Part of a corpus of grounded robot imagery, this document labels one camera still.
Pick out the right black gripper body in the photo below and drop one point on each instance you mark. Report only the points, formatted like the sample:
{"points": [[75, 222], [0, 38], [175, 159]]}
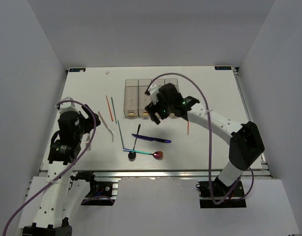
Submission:
{"points": [[163, 108]]}

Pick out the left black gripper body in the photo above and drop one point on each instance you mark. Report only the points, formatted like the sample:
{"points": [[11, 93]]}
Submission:
{"points": [[86, 124]]}

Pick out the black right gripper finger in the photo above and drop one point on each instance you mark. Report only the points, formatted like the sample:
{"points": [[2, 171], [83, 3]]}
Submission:
{"points": [[151, 109], [154, 118]]}

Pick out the green chopstick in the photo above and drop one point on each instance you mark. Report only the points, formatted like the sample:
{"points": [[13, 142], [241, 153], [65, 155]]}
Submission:
{"points": [[113, 107], [120, 133]]}

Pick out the purple iridescent knife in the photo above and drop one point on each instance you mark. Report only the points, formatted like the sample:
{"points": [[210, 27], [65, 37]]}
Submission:
{"points": [[147, 138]]}

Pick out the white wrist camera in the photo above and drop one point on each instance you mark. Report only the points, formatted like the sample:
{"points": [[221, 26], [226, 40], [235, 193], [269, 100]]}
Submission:
{"points": [[68, 106], [152, 92]]}

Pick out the black spoon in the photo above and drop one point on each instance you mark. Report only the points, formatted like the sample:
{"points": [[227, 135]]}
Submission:
{"points": [[132, 154]]}

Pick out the iridescent rainbow spoon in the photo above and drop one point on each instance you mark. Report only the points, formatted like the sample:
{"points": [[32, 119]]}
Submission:
{"points": [[156, 155]]}

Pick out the blue corner label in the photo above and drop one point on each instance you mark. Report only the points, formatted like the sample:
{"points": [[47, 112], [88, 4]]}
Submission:
{"points": [[77, 70], [222, 67]]}

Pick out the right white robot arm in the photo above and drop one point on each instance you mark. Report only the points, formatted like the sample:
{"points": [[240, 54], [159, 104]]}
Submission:
{"points": [[244, 140]]}

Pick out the fork with dark patterned handle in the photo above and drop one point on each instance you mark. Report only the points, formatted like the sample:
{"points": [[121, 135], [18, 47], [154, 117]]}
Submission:
{"points": [[87, 142]]}

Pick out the left blue corner label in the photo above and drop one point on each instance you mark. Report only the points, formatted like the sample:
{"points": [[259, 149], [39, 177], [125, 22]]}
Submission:
{"points": [[77, 70]]}

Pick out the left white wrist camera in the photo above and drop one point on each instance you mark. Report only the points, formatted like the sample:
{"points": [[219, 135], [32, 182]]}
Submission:
{"points": [[68, 106]]}

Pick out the right blue corner label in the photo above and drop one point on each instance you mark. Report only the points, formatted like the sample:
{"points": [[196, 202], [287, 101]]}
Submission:
{"points": [[222, 67]]}

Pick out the clear four-compartment utensil organizer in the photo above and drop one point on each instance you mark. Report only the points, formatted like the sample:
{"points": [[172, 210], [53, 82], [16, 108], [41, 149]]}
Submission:
{"points": [[134, 98]]}

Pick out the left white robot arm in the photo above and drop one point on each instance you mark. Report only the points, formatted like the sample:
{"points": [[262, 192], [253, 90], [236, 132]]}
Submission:
{"points": [[63, 193]]}

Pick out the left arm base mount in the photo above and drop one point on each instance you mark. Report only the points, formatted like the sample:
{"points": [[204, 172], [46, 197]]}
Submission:
{"points": [[100, 193]]}

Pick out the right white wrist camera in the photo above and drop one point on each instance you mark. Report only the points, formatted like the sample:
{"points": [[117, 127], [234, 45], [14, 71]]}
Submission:
{"points": [[152, 92]]}

